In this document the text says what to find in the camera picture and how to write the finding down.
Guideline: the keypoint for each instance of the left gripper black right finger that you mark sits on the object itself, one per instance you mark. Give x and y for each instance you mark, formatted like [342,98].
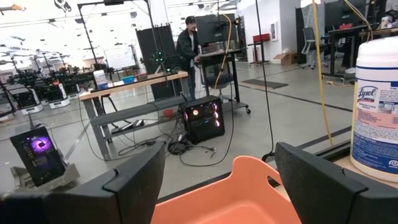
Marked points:
[326,199]

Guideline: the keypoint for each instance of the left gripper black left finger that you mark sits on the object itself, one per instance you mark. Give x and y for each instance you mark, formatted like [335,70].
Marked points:
[124,199]

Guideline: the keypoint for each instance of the grey metal stand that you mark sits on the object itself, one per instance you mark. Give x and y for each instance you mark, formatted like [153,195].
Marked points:
[70,175]

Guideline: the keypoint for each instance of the white Lysol wipes canister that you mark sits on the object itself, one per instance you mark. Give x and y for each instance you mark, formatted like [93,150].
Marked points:
[376,124]

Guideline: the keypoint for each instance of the black computer tower purple fan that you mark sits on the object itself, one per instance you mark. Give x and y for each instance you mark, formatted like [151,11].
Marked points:
[40,161]

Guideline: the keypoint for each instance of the orange plastic bin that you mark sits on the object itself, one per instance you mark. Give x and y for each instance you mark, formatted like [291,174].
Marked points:
[224,199]

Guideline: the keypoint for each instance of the black computer tower red lights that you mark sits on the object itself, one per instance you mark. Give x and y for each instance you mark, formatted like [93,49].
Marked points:
[202,127]

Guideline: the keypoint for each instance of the wooden workbench grey legs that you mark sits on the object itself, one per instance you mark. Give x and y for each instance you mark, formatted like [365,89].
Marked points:
[140,81]

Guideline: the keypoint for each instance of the white blue container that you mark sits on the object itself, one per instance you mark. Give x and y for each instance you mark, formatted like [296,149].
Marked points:
[100,79]

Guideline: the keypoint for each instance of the white base robot station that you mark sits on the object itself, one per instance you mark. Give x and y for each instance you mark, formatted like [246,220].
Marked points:
[57,93]
[28,99]

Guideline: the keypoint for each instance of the black floor mat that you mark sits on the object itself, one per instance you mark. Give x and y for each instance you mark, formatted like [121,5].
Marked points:
[264,84]

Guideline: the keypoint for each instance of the whiteboard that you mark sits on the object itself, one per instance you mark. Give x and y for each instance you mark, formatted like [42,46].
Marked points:
[119,57]

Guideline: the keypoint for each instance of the cardboard box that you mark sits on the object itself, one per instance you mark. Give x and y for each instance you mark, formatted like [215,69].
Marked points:
[287,59]

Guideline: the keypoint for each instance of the black office desk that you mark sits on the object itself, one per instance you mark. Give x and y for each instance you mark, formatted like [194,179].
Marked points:
[334,46]

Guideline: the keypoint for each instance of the black partition panel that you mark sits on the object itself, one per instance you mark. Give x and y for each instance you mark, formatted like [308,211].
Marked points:
[155,43]

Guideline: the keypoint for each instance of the grey office chair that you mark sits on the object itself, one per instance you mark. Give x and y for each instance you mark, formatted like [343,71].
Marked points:
[309,37]

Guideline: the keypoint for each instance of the person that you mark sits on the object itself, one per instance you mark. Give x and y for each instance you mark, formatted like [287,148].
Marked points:
[186,46]

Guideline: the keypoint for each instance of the black standing desk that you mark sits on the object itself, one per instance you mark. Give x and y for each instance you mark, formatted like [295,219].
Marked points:
[217,53]

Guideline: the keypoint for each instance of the red box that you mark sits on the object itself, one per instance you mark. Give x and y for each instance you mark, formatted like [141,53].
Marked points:
[261,38]

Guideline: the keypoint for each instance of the black monitor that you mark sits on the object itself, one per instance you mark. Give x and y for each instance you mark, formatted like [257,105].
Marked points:
[214,29]

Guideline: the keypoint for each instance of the white wall picture frame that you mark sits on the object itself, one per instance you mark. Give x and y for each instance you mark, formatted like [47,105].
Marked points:
[274,31]

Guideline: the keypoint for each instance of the black overhead rig frame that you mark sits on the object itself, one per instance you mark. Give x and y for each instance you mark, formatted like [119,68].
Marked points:
[113,2]

